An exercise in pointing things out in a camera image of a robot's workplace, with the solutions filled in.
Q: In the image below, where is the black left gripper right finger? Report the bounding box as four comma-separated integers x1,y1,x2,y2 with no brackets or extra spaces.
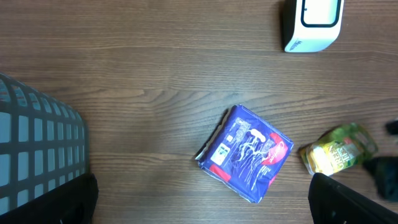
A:
308,173,397,224

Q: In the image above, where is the green yellow snack packet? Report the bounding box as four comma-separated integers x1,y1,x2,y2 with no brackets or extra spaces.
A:
298,123,379,176

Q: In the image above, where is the grey plastic basket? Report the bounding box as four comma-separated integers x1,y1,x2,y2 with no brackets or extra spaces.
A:
1,74,90,214

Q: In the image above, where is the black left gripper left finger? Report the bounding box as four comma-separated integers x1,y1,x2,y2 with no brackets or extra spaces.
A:
1,174,99,224

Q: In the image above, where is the purple pad package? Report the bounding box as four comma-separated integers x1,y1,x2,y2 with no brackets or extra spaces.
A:
195,105,294,203

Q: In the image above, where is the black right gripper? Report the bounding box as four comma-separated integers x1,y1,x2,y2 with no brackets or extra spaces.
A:
362,119,398,202

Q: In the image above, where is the white barcode scanner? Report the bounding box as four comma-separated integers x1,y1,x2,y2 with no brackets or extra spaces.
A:
282,0,344,53

